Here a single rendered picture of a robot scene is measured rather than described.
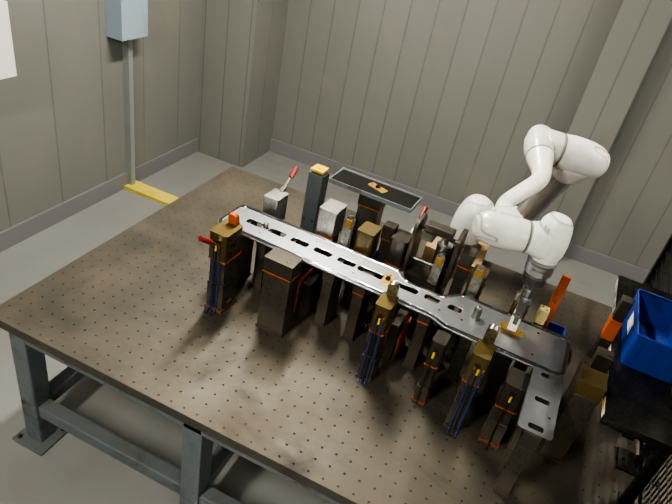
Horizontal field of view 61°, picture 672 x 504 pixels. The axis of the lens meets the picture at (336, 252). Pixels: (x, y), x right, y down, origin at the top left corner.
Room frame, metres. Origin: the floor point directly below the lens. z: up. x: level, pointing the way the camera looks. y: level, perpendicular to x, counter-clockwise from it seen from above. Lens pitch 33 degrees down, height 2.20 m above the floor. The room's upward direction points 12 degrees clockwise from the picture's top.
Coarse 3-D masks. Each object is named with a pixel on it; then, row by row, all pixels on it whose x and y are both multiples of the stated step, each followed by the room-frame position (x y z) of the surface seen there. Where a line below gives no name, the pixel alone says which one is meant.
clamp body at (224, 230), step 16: (224, 224) 1.78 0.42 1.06; (240, 224) 1.81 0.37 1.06; (224, 240) 1.70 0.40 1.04; (240, 240) 1.79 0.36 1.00; (208, 256) 1.73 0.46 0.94; (224, 256) 1.70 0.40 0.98; (224, 272) 1.71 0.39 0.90; (208, 288) 1.73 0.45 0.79; (224, 288) 1.71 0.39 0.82; (208, 304) 1.71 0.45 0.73; (224, 304) 1.72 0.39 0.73
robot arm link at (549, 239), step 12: (552, 216) 1.57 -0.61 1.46; (564, 216) 1.58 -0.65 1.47; (540, 228) 1.56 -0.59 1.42; (552, 228) 1.54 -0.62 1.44; (564, 228) 1.54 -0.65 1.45; (540, 240) 1.53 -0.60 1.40; (552, 240) 1.53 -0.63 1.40; (564, 240) 1.53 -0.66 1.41; (528, 252) 1.54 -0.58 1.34; (540, 252) 1.53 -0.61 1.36; (552, 252) 1.53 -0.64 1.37; (564, 252) 1.55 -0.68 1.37; (552, 264) 1.54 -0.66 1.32
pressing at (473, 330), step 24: (240, 216) 1.96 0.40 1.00; (264, 216) 2.00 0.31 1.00; (264, 240) 1.83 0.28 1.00; (288, 240) 1.86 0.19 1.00; (312, 240) 1.90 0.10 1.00; (312, 264) 1.74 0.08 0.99; (336, 264) 1.77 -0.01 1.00; (360, 264) 1.80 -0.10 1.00; (384, 264) 1.83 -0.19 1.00; (384, 288) 1.68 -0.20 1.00; (432, 312) 1.60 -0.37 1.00; (456, 312) 1.63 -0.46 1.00; (504, 312) 1.68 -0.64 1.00; (480, 336) 1.52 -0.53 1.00; (504, 336) 1.55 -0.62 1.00; (528, 336) 1.58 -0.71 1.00; (552, 336) 1.60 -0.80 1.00; (528, 360) 1.45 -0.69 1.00; (552, 360) 1.47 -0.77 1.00
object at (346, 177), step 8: (336, 176) 2.17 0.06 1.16; (344, 176) 2.19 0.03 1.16; (352, 176) 2.20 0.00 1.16; (360, 176) 2.22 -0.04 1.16; (352, 184) 2.13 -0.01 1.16; (360, 184) 2.14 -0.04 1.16; (368, 192) 2.09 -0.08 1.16; (376, 192) 2.10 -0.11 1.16; (392, 192) 2.13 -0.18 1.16; (400, 192) 2.15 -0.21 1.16; (392, 200) 2.06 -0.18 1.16; (400, 200) 2.07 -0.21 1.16; (408, 200) 2.09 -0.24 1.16; (416, 200) 2.10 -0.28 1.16
